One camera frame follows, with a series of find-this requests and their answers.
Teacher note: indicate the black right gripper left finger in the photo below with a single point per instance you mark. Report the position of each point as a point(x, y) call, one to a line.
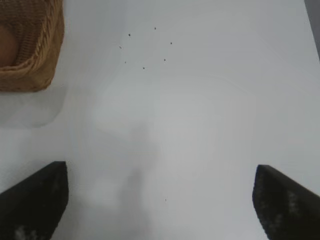
point(35, 202)

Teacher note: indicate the brown woven wicker basket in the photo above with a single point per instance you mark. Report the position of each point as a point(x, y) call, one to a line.
point(42, 50)

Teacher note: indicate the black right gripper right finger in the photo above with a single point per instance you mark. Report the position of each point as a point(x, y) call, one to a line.
point(287, 210)

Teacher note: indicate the orange fruit with stem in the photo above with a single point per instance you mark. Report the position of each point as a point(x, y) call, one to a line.
point(7, 45)

